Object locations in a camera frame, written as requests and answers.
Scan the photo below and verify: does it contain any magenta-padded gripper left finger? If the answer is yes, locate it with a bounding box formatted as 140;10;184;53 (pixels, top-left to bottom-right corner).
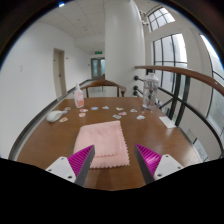
45;144;97;188

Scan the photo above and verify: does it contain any glass double door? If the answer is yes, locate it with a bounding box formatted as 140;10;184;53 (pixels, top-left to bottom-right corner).
90;57;106;80

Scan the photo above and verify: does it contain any beige side door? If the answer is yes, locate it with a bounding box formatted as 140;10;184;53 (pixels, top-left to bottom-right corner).
52;47;68;99

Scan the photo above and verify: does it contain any clear plastic water bottle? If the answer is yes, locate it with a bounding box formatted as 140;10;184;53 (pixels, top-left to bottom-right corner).
141;72;160;111

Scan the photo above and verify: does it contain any wooden armchair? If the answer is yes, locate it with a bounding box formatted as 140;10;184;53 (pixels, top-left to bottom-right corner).
79;79;128;99

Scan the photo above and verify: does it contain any white spray bottle, pink label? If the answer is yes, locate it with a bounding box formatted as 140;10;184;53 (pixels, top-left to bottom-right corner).
73;83;85;109

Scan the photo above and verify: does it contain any white card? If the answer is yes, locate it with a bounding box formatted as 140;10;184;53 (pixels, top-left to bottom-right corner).
158;115;177;129

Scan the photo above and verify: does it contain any tall black-framed window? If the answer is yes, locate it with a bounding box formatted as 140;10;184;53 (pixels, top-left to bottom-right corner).
199;33;224;141
152;33;188;111

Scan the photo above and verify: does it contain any white computer mouse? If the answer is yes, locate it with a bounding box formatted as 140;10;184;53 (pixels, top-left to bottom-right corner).
45;110;64;123

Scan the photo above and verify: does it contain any arched upper window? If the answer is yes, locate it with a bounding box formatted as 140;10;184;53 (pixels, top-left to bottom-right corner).
146;6;176;33

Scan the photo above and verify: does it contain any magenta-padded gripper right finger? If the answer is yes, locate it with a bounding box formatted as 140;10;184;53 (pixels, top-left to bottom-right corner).
133;143;185;185

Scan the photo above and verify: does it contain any black railing with wooden handrail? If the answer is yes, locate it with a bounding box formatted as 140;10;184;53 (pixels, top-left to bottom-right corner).
133;64;224;158

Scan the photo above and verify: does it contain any pink towel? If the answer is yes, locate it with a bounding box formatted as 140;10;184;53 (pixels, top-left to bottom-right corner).
72;120;131;169

